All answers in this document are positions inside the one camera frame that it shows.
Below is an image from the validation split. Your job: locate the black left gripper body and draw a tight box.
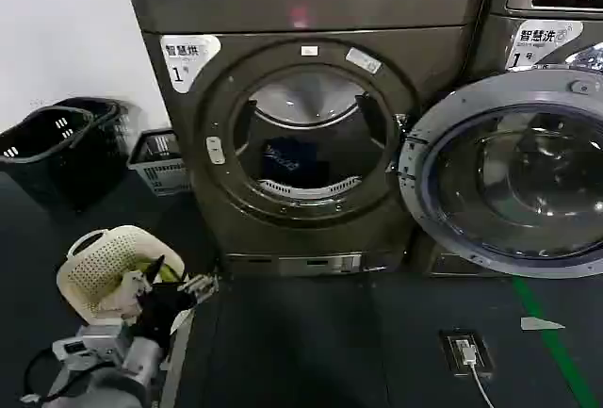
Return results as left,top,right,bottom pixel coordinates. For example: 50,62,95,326
134,284,195,351

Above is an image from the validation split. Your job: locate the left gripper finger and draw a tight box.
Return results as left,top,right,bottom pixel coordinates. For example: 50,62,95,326
176,273,221,308
122,253,167,309

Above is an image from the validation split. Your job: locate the yellow-green cloth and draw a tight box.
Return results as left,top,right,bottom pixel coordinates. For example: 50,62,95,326
135,258,184,283

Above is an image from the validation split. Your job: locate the cream perforated laundry basket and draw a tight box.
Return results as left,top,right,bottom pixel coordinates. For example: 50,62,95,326
56,224,187,325

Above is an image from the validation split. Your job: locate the grey slotted plastic basket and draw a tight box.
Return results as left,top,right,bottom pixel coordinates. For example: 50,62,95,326
126,128,195,198

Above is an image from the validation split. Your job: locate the large black plastic basket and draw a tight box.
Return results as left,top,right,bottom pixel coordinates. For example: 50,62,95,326
0,106,120,214

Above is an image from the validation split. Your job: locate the dark blue garment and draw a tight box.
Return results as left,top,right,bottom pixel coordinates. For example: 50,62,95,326
260,136,332,187

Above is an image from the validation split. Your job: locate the black floor socket box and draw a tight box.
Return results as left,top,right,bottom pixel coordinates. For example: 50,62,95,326
438,328,496,379

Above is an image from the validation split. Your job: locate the grey front-load dryer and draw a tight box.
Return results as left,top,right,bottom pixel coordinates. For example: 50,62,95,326
118,0,497,278

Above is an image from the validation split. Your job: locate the round glass dryer door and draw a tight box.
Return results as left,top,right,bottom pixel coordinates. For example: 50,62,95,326
398,70,603,280

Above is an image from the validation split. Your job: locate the grey tape scrap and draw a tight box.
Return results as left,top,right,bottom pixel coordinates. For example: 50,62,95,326
519,316,566,332

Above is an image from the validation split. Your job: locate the green floor tape line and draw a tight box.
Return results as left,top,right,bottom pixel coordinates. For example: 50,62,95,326
510,275,595,408

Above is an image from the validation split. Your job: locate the grey washing machine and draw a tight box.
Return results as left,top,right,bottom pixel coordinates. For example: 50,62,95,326
423,6,603,278

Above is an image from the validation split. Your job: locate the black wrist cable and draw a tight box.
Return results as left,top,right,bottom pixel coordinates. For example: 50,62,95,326
20,345,98,404

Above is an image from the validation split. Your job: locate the white plug and cable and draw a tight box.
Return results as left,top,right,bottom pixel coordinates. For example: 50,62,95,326
453,338,494,408

